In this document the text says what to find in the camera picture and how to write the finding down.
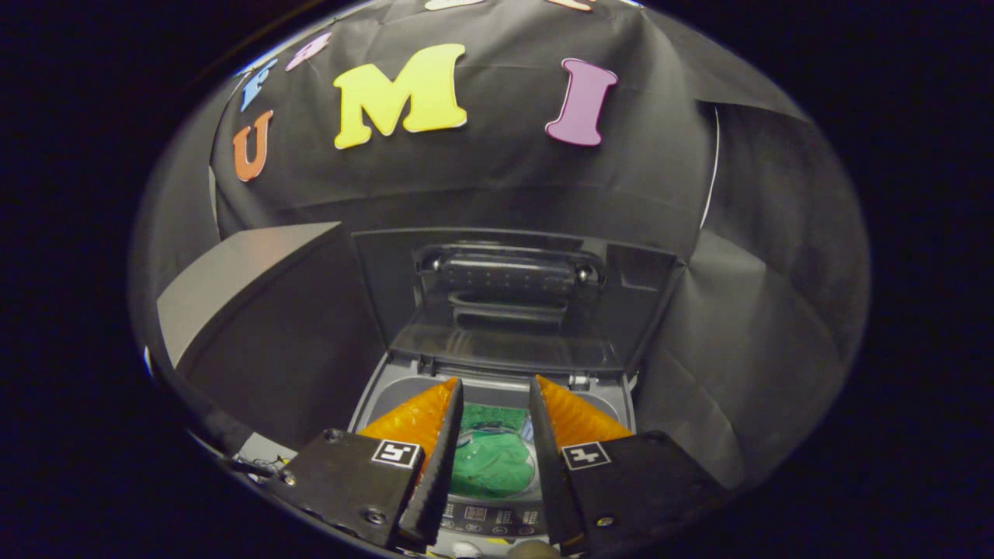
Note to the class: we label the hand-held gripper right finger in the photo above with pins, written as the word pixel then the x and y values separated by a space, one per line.
pixel 550 473

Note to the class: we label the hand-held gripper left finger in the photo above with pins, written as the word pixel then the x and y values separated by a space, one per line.
pixel 443 473

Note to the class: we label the green polo shirt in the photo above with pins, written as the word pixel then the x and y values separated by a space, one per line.
pixel 489 466

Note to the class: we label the grey washing machine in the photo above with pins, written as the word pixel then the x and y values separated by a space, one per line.
pixel 497 516

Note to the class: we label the grey cabinet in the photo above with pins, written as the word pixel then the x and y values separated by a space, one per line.
pixel 233 272

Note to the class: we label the black backdrop cloth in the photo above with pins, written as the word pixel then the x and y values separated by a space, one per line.
pixel 481 178

